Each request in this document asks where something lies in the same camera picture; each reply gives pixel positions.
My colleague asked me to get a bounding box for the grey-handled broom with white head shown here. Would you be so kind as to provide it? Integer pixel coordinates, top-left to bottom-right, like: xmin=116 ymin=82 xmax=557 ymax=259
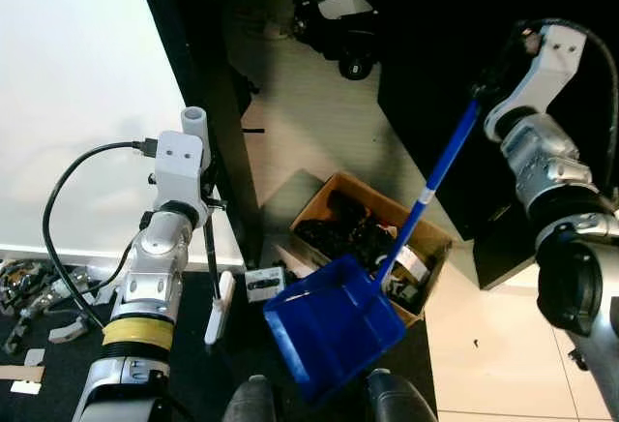
xmin=182 ymin=105 xmax=237 ymax=347

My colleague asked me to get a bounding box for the blue long-handled dustpan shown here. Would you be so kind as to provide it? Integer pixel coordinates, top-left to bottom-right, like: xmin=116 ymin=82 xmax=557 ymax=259
xmin=263 ymin=101 xmax=483 ymax=409

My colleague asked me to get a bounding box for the black floor mat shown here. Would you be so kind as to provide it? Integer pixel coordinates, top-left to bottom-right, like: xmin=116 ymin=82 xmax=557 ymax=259
xmin=0 ymin=269 xmax=438 ymax=422

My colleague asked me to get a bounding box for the black partition panel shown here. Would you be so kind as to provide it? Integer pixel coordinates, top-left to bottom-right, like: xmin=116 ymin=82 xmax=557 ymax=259
xmin=376 ymin=0 xmax=619 ymax=291

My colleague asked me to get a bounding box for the small grey electronic box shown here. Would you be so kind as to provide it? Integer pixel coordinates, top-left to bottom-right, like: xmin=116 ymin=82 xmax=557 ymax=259
xmin=245 ymin=267 xmax=287 ymax=303

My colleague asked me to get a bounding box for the brown cardboard box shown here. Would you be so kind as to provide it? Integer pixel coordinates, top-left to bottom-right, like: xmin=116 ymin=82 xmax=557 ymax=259
xmin=289 ymin=171 xmax=455 ymax=329

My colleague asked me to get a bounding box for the black parts heap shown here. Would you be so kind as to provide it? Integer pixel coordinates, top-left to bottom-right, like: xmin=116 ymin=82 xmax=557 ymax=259
xmin=295 ymin=190 xmax=407 ymax=278

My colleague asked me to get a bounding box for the black wheeled machine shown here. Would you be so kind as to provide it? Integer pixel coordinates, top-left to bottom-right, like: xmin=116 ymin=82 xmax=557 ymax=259
xmin=292 ymin=0 xmax=384 ymax=81

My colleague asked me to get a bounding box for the grey metal parts pile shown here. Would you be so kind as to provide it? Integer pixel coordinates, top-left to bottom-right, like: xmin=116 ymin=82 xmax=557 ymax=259
xmin=0 ymin=257 xmax=132 ymax=355

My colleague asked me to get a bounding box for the white labelled dark block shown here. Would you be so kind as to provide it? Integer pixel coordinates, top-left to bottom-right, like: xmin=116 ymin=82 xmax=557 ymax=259
xmin=389 ymin=244 xmax=433 ymax=292

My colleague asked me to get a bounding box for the black robot left foot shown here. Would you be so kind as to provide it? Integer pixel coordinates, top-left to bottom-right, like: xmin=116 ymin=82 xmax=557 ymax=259
xmin=222 ymin=375 xmax=278 ymax=422

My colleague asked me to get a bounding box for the black robot foot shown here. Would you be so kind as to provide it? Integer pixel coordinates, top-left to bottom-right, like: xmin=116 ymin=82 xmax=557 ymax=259
xmin=222 ymin=375 xmax=278 ymax=422
xmin=367 ymin=368 xmax=438 ymax=422

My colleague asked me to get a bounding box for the brown cardboard strip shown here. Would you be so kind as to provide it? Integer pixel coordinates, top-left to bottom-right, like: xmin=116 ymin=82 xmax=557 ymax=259
xmin=0 ymin=364 xmax=45 ymax=382

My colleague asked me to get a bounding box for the small white paper scrap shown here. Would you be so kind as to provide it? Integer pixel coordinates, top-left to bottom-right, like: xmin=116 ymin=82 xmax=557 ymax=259
xmin=9 ymin=379 xmax=45 ymax=397

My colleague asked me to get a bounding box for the black robot right foot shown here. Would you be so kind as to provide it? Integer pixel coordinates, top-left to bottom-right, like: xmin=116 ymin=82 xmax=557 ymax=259
xmin=367 ymin=368 xmax=438 ymax=422

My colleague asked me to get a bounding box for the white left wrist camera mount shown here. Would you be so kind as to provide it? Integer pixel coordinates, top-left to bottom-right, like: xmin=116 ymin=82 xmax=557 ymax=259
xmin=153 ymin=131 xmax=211 ymax=229

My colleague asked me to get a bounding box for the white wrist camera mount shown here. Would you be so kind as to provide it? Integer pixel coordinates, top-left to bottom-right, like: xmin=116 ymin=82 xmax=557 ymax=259
xmin=483 ymin=24 xmax=589 ymax=143
xmin=153 ymin=131 xmax=211 ymax=229

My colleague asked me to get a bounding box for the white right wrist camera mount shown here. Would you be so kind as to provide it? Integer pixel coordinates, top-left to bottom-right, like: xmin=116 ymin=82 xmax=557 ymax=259
xmin=483 ymin=24 xmax=589 ymax=143

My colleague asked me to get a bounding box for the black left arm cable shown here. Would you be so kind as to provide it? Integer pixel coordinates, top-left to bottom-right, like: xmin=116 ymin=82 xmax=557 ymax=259
xmin=42 ymin=138 xmax=159 ymax=332

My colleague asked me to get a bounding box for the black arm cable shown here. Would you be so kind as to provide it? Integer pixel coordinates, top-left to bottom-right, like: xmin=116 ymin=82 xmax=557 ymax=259
xmin=517 ymin=16 xmax=619 ymax=202
xmin=42 ymin=138 xmax=159 ymax=332

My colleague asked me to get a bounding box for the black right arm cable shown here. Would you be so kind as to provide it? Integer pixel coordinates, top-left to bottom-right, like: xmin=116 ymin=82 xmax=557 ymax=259
xmin=517 ymin=16 xmax=619 ymax=202

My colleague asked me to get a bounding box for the black upright post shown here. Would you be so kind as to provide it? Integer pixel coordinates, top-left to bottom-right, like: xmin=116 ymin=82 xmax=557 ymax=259
xmin=131 ymin=0 xmax=265 ymax=271

